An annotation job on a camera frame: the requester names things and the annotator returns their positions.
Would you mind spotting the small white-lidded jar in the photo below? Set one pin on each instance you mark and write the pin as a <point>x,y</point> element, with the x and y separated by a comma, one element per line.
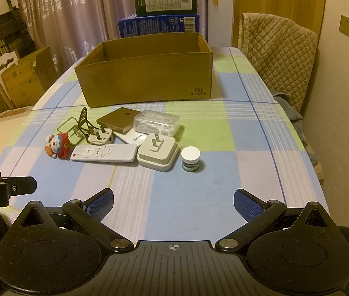
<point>191,157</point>

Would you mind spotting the quilted beige chair cover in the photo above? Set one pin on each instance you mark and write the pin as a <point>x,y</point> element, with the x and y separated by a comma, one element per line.
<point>279,58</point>

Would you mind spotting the clear plastic case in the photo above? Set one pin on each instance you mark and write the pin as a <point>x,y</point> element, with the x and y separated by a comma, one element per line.
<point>157,121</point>

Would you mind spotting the white carved chair back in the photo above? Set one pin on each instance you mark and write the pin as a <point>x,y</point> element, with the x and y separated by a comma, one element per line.
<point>3,63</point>

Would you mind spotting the white three-pin plug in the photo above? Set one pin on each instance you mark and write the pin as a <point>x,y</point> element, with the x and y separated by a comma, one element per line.
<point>100,135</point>

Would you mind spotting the red and white cat figurine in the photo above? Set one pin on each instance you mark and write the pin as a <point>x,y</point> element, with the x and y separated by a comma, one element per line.
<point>58,146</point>

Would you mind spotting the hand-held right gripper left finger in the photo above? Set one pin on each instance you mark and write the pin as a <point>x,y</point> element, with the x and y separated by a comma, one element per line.
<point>98,205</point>

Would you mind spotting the white square power adapter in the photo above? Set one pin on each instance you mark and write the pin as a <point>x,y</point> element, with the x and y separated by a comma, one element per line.
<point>159,152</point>

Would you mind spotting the gold router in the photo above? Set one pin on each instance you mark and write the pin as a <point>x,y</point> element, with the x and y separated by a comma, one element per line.
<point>117,118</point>

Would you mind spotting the long white remote control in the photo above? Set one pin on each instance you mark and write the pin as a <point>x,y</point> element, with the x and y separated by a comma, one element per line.
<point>103,153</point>

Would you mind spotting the pinkish patterned curtain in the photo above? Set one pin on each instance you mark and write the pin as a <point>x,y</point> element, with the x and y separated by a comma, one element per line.
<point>69,12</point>

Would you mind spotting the grey cloth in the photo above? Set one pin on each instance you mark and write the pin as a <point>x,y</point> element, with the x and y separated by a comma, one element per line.
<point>291,111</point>

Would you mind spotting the printed brown carton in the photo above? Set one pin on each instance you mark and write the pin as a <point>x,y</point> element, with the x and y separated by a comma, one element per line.
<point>26,83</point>

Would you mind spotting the black folding cart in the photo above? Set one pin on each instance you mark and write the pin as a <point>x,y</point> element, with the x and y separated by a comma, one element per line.
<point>10,34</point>

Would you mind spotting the beige wall socket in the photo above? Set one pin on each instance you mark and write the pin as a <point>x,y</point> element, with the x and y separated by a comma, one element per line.
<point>345,25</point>

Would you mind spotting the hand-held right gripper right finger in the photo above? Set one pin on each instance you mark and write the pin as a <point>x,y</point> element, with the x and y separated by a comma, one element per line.
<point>248,205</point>

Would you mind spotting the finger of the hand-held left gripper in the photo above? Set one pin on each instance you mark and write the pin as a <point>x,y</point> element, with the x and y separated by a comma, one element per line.
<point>23,185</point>

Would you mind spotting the brown cardboard box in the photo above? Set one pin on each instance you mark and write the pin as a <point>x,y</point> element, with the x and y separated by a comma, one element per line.
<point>146,80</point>

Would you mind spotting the blue product box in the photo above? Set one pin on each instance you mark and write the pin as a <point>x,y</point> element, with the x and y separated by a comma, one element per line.
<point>156,26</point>

